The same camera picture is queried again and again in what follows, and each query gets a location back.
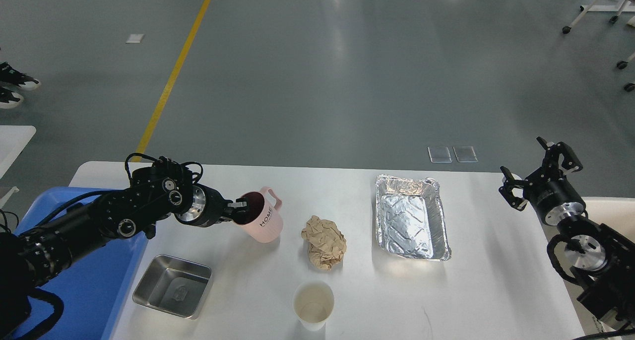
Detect white paper cup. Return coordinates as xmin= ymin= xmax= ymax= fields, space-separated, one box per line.
xmin=292 ymin=280 xmax=335 ymax=332

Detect aluminium foil tray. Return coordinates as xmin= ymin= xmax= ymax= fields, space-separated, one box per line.
xmin=375 ymin=174 xmax=451 ymax=262

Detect left clear floor plate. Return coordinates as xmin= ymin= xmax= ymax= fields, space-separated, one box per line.
xmin=427 ymin=146 xmax=453 ymax=163

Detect clear floor plate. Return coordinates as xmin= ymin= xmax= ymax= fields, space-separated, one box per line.
xmin=452 ymin=145 xmax=479 ymax=163
xmin=427 ymin=146 xmax=453 ymax=163

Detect right clear floor plate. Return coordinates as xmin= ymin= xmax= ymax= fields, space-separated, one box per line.
xmin=452 ymin=145 xmax=479 ymax=163

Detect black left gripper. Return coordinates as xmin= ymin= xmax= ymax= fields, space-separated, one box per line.
xmin=175 ymin=184 xmax=250 ymax=227

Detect white rolling cart frame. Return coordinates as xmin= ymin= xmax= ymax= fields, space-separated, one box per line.
xmin=562 ymin=0 xmax=635 ymax=92

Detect pink ribbed mug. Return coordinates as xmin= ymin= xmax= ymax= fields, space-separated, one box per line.
xmin=234 ymin=187 xmax=284 ymax=243

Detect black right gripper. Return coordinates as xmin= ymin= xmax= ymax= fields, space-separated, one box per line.
xmin=499 ymin=136 xmax=587 ymax=226

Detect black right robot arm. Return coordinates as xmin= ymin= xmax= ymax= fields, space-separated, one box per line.
xmin=499 ymin=137 xmax=635 ymax=340

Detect white side table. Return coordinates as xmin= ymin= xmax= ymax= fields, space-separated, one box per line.
xmin=0 ymin=125 xmax=37 ymax=179

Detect blue plastic tray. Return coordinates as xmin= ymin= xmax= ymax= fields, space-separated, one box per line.
xmin=6 ymin=188 xmax=140 ymax=340

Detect white bin at right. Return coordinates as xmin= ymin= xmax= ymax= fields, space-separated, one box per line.
xmin=578 ymin=197 xmax=635 ymax=334

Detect person in black sweater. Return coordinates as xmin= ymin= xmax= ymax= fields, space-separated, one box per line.
xmin=0 ymin=62 xmax=41 ymax=110

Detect crumpled brown paper ball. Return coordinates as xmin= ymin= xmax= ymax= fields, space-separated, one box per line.
xmin=300 ymin=215 xmax=347 ymax=272

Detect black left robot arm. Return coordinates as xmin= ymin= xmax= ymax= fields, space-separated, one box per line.
xmin=0 ymin=152 xmax=250 ymax=340

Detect black cables at left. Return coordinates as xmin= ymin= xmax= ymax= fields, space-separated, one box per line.
xmin=0 ymin=208 xmax=20 ymax=234

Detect square stainless steel tray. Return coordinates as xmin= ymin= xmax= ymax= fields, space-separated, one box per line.
xmin=132 ymin=255 xmax=213 ymax=320

